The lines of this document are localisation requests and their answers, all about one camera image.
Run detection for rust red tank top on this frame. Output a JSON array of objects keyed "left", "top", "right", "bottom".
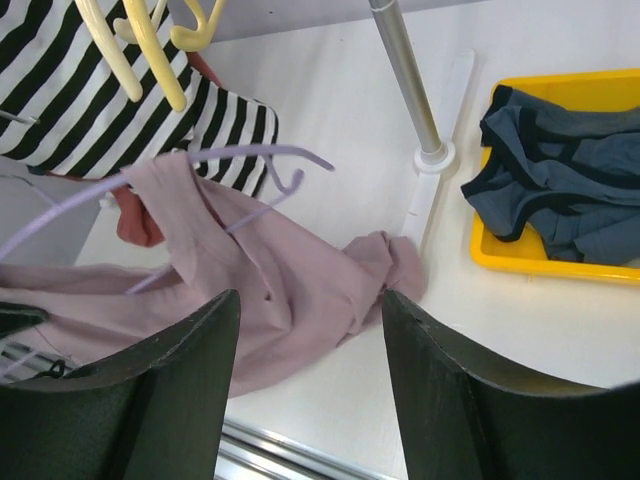
[{"left": 114, "top": 49, "right": 221, "bottom": 248}]

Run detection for blue tank top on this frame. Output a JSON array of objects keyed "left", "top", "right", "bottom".
[{"left": 461, "top": 85, "right": 639, "bottom": 266}]

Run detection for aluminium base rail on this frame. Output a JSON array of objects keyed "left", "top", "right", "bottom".
[{"left": 214, "top": 418, "right": 386, "bottom": 480}]

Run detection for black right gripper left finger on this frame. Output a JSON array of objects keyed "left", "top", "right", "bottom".
[{"left": 1, "top": 290, "right": 240, "bottom": 479}]

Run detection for white clothes rack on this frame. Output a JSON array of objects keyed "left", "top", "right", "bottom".
[{"left": 369, "top": 0, "right": 476, "bottom": 248}]

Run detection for black white striped tank top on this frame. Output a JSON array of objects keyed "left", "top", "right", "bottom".
[{"left": 1, "top": 1, "right": 279, "bottom": 179}]

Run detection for lilac hanger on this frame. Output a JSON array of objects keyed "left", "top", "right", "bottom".
[{"left": 0, "top": 144, "right": 335, "bottom": 386}]

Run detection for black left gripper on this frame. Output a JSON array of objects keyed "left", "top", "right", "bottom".
[{"left": 0, "top": 302, "right": 48, "bottom": 338}]

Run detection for pink tank top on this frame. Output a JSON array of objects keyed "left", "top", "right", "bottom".
[{"left": 1, "top": 155, "right": 425, "bottom": 397}]

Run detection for cream hanger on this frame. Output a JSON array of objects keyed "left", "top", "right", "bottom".
[{"left": 74, "top": 0, "right": 188, "bottom": 112}]

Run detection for yellow hanger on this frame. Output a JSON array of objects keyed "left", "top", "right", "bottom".
[{"left": 169, "top": 0, "right": 226, "bottom": 51}]

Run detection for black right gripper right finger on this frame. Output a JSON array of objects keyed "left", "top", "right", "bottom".
[{"left": 382, "top": 290, "right": 639, "bottom": 479}]

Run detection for yellow plastic bin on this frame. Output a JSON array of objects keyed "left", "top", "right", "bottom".
[{"left": 470, "top": 68, "right": 639, "bottom": 286}]

